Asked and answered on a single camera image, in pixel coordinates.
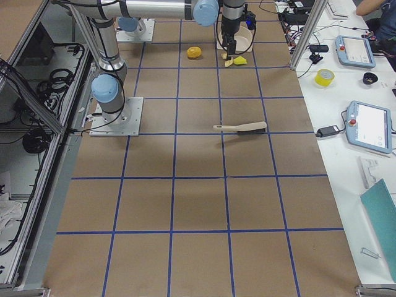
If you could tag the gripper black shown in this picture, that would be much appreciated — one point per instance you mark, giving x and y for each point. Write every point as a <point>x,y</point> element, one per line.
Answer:
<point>230,27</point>

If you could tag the beige plastic dustpan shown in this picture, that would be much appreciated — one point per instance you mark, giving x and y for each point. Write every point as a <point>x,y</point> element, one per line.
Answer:
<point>243,39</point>

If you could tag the toy croissant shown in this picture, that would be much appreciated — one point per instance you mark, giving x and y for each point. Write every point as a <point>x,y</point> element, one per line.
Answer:
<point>228,60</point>

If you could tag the yellow sponge wedge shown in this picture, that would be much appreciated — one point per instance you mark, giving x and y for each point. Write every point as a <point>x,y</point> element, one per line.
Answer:
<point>240,61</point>

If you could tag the beige hand brush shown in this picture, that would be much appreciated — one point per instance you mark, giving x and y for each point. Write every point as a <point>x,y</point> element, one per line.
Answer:
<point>243,129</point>

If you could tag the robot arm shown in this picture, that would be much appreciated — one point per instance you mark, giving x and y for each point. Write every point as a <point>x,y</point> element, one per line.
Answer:
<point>96,21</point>
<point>216,12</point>

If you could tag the black webcam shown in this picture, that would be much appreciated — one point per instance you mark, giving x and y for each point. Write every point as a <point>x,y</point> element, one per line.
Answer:
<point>315,50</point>

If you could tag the yellow tape roll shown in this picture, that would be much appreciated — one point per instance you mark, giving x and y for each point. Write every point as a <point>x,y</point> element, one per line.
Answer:
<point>324,77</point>

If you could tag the upper teach pendant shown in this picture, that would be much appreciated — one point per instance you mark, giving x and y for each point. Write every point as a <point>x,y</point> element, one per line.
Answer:
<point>354,51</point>

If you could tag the teach pendant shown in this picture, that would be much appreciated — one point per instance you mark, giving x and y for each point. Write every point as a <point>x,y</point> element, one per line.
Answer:
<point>354,51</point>
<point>369,126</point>

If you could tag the black power adapter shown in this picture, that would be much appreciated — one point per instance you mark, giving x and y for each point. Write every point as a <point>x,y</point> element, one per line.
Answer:
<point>327,131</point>

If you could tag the lower teach pendant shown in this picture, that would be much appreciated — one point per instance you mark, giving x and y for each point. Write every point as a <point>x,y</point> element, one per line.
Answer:
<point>369,126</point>

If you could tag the aluminium frame post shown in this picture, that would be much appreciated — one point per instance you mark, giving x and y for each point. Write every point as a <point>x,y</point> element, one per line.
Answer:
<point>309,27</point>

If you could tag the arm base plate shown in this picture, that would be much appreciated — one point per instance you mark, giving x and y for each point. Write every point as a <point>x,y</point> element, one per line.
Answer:
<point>127,124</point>
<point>133,30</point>

